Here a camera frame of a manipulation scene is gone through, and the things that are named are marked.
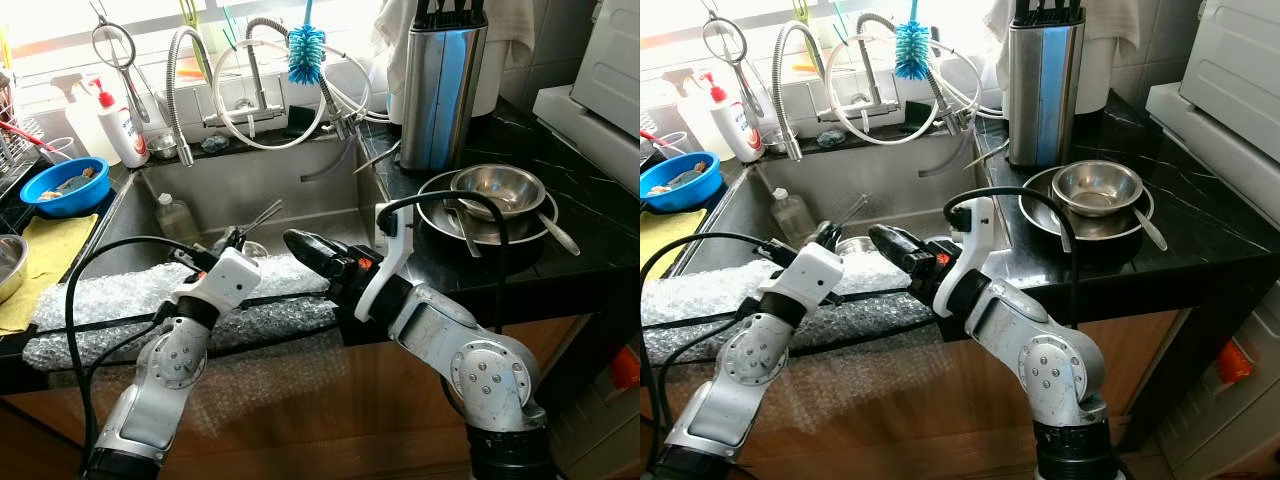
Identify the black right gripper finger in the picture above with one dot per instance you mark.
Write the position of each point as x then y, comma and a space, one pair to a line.
315, 266
900, 262
897, 241
312, 245

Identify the large steel plate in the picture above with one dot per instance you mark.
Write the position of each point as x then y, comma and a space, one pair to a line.
435, 215
1040, 210

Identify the small steel bowl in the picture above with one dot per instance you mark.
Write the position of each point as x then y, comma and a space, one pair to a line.
858, 245
254, 249

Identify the steel tongs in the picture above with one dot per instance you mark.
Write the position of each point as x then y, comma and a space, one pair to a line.
855, 212
265, 215

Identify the clear plastic bottle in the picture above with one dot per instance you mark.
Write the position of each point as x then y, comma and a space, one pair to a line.
792, 215
178, 220

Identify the steel sink basin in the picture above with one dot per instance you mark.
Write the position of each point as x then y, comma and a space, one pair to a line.
870, 185
250, 185

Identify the dark teal scouring pad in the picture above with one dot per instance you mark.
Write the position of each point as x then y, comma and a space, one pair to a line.
215, 144
830, 139

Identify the tiny steel bowl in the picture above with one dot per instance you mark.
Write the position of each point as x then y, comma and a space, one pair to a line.
162, 148
770, 142

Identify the thin wooden stick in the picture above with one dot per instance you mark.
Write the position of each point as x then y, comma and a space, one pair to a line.
378, 157
988, 152

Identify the clear bubble wrap sheet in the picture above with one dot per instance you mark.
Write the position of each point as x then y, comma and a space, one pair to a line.
700, 300
120, 290

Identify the chrome tap mixer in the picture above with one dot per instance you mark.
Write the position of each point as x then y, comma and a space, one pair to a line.
850, 108
240, 115

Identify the wooden cabinet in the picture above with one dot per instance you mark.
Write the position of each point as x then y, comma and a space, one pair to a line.
900, 410
330, 400

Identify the dark green sponge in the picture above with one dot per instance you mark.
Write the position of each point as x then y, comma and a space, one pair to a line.
903, 118
297, 120

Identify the steel cutlery piece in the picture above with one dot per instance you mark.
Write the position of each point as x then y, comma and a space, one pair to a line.
466, 235

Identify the blue plastic bowl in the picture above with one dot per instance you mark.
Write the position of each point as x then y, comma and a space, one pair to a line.
690, 199
70, 206

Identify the white red pump soap bottle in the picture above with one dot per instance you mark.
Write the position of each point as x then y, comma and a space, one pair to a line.
735, 125
125, 130

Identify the flexible steel faucet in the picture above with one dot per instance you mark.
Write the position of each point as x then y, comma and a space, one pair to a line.
172, 100
778, 95

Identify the grey orange scrub pad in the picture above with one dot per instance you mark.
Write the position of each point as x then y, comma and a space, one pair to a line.
680, 178
70, 183

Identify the grey gooseneck filter tap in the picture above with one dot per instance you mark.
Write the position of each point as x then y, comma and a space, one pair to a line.
935, 90
325, 95

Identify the yellow cloth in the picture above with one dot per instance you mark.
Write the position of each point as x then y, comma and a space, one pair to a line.
655, 240
50, 260

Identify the translucent spray bottle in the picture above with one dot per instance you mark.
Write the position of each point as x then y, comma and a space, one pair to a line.
690, 115
80, 125

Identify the large steel bowl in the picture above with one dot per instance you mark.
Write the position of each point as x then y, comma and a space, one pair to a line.
1095, 185
500, 190

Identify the hanging metal strainer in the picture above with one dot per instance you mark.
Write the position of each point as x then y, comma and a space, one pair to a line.
128, 75
738, 72

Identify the blue bottle brush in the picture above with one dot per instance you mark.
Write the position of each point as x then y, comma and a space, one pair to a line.
912, 50
306, 55

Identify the steel knife block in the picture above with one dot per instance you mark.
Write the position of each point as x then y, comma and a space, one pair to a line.
440, 100
1045, 100

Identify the steel spoon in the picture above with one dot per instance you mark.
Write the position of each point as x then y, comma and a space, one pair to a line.
1150, 228
560, 236

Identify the orange plastic object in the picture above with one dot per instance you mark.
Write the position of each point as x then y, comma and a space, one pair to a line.
626, 368
1233, 362

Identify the white water filter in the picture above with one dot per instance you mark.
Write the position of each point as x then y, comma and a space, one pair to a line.
490, 90
1097, 80

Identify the white washing machine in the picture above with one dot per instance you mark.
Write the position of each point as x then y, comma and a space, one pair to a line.
610, 70
1235, 70

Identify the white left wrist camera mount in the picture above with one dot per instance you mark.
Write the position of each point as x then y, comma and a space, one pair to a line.
810, 276
225, 282

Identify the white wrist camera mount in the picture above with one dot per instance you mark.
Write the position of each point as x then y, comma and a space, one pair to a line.
392, 250
972, 245
225, 282
810, 276

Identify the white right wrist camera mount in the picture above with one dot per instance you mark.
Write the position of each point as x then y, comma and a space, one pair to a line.
392, 250
972, 245

